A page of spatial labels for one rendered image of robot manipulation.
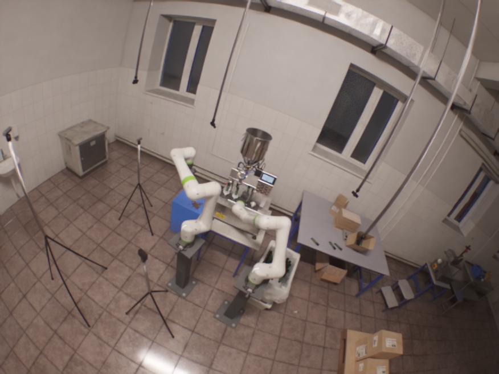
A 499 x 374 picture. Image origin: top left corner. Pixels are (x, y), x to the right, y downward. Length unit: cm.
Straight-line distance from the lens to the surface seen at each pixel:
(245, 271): 193
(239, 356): 261
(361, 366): 307
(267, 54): 341
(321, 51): 337
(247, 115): 353
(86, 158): 418
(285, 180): 379
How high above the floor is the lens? 251
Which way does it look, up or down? 34 degrees down
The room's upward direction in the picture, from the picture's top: 21 degrees clockwise
